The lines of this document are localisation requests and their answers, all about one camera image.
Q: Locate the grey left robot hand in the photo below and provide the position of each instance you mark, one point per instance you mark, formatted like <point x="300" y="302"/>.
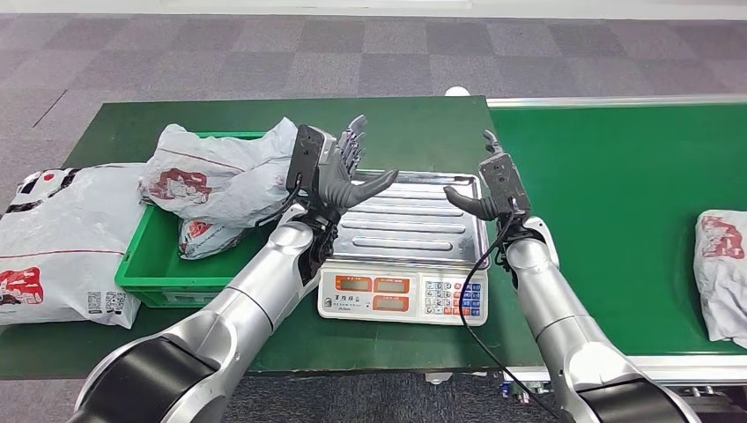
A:
<point x="350" y="192"/>

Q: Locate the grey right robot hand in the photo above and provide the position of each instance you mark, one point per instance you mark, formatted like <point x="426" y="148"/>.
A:
<point x="475" y="207"/>

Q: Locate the plump white red-print parcel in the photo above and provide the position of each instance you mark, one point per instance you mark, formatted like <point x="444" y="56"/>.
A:
<point x="204" y="236"/>

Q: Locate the soft white red-print parcel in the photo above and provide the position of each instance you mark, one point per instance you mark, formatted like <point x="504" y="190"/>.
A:
<point x="723" y="274"/>

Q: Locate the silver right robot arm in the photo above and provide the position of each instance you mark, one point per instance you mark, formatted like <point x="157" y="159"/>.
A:
<point x="560" y="315"/>

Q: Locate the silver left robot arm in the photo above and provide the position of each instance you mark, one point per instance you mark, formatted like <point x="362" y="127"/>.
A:
<point x="251" y="303"/>

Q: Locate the electronic scale with steel tray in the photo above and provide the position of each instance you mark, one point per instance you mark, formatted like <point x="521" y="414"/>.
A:
<point x="408" y="233"/>

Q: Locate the white round knob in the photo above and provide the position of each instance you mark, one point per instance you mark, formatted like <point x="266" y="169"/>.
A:
<point x="457" y="91"/>

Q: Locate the white table foot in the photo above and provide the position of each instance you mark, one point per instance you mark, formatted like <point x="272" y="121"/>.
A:
<point x="437" y="378"/>

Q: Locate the green plastic crate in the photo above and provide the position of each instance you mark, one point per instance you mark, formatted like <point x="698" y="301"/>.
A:
<point x="152" y="263"/>

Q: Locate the large flat white mailer bag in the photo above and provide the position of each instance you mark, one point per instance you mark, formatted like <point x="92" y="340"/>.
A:
<point x="64" y="233"/>

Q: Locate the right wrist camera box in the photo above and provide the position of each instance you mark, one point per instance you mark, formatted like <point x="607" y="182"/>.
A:
<point x="505" y="181"/>

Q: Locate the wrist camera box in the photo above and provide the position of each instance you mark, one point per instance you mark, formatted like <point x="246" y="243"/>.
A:
<point x="306" y="155"/>
<point x="505" y="181"/>

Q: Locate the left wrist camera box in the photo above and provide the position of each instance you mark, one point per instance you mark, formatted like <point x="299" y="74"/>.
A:
<point x="306" y="155"/>

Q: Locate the green conveyor belt silver frame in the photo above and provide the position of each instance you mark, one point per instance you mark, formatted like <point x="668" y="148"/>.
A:
<point x="613" y="204"/>

